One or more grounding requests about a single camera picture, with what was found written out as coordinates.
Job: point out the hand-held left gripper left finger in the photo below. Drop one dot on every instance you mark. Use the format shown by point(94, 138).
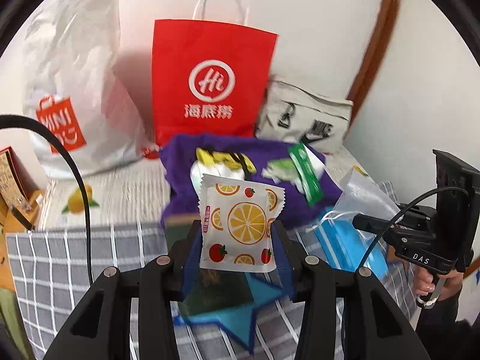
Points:
point(189, 277)

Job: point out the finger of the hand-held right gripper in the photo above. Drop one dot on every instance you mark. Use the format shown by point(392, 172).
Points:
point(390, 232)
point(418, 212)

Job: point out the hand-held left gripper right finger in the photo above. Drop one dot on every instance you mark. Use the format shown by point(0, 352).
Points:
point(287, 285)

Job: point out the fruit print snack packet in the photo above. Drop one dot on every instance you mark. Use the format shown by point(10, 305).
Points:
point(240, 225)

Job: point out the small green sachet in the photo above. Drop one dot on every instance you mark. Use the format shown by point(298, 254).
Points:
point(305, 172)

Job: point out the white sock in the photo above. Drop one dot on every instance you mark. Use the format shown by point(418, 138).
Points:
point(225, 175)

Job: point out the green tissue packet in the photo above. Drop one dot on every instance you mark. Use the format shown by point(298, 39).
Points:
point(279, 168)

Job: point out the person's right forearm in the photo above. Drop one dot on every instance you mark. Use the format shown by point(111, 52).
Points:
point(438, 330)

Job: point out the person's right hand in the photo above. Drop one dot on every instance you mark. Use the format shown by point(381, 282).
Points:
point(423, 288)

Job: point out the dark green tea box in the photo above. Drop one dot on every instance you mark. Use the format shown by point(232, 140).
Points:
point(225, 292)

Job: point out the purple towel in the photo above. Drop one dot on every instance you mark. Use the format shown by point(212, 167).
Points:
point(180, 172)

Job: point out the grey checked blanket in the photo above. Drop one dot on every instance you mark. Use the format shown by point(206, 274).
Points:
point(48, 270)

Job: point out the beige zip pouch bag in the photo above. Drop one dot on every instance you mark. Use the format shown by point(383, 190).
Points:
point(307, 112)

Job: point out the patterned gift box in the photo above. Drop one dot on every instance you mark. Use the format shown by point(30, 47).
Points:
point(15, 180)

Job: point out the red paper bag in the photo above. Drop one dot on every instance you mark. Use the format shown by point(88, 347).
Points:
point(210, 63)

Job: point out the white plastic shopping bag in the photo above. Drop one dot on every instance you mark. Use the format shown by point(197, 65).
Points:
point(75, 82)

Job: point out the brown wooden door frame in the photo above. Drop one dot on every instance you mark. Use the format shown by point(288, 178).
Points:
point(378, 33)

